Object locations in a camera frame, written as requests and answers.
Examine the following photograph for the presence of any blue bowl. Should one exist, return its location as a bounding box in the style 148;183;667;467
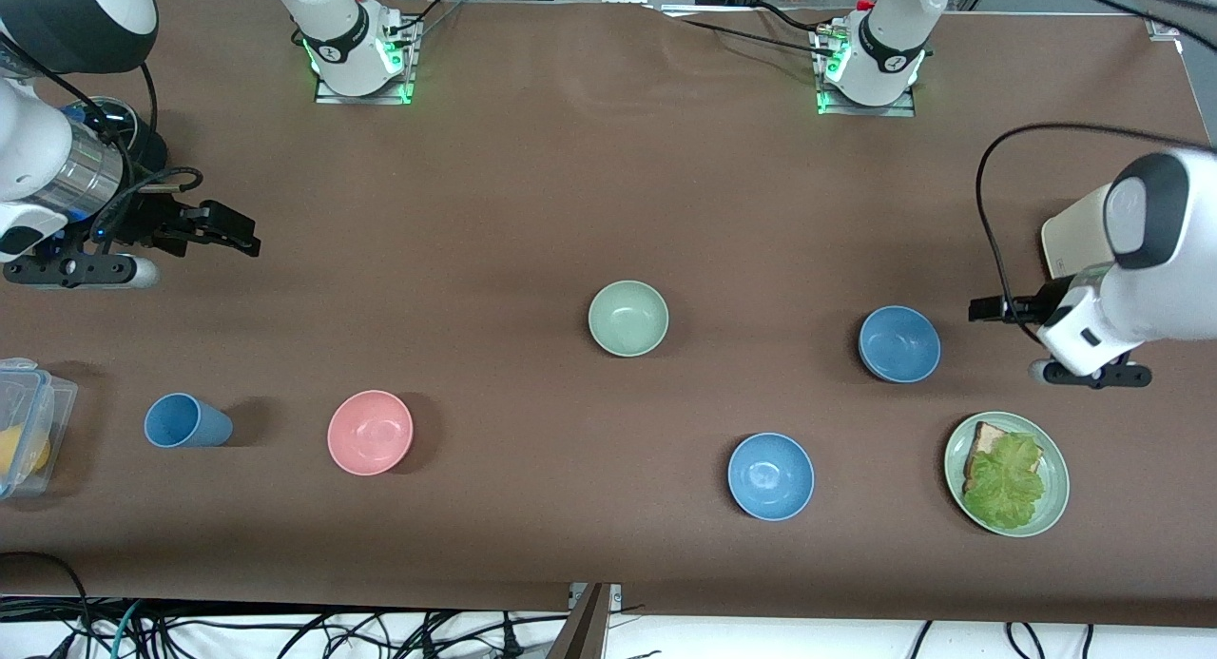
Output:
727;433;816;522
858;305;942;384

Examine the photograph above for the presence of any green bowl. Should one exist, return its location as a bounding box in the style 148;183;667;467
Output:
588;280;670;359

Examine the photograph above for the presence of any pink bowl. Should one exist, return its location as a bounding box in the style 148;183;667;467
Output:
327;390;415;476

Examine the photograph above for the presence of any cream toaster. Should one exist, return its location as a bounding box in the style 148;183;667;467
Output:
1040;184;1115;281

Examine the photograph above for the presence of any bread slice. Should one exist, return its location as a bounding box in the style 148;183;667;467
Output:
963;421;1011;494

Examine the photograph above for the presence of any green plate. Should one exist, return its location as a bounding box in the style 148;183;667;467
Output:
944;412;1071;538

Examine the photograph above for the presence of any green lettuce leaf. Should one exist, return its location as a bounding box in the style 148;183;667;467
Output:
962;433;1047;532

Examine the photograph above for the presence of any blue cup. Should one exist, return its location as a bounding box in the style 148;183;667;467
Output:
144;393;234;449

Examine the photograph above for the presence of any clear plastic container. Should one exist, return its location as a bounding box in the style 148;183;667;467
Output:
0;358;79;500

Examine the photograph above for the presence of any yellow fruit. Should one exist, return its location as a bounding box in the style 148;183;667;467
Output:
0;426;50;479

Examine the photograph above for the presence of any brown table cover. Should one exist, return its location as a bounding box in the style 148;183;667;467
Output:
0;0;1217;630

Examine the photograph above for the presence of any dark beam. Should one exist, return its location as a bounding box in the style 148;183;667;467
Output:
547;583;614;659

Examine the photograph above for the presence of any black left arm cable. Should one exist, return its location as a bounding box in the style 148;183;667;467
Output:
976;122;1217;348

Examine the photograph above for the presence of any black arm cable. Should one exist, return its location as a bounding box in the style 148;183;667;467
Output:
976;122;1217;348
90;62;206;253

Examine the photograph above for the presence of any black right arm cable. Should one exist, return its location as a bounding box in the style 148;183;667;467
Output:
90;62;206;253

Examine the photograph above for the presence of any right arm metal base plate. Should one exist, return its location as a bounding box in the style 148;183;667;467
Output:
314;12;419;106

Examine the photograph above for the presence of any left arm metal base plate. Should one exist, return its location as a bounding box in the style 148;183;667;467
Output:
816;31;918;118

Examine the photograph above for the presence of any black base cable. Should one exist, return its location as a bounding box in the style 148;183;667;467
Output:
385;0;467;47

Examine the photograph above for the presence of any black table cable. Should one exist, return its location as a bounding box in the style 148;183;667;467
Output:
756;1;847;34
656;8;842;49

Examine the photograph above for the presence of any black floor cable loop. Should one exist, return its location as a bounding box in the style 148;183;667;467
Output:
0;552;91;659

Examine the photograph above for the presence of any teal floor cable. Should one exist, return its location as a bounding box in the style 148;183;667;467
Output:
109;600;145;659

